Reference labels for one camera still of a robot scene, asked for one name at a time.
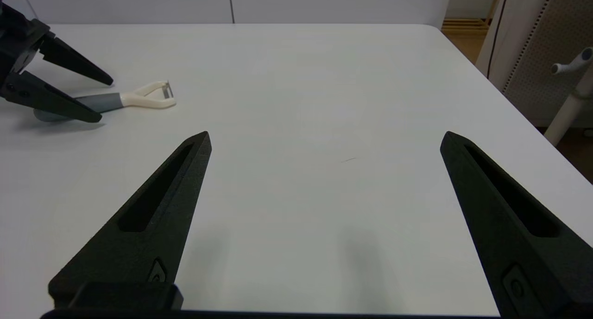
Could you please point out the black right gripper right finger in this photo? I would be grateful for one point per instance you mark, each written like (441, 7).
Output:
(519, 245)

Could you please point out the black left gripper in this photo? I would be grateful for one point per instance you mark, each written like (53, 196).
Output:
(18, 41)

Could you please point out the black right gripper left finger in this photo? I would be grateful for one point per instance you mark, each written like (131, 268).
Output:
(153, 226)

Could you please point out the white perforated chair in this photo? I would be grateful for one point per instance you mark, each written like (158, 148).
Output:
(537, 36)

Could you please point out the wooden shelf rack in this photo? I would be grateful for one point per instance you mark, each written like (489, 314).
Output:
(468, 22)

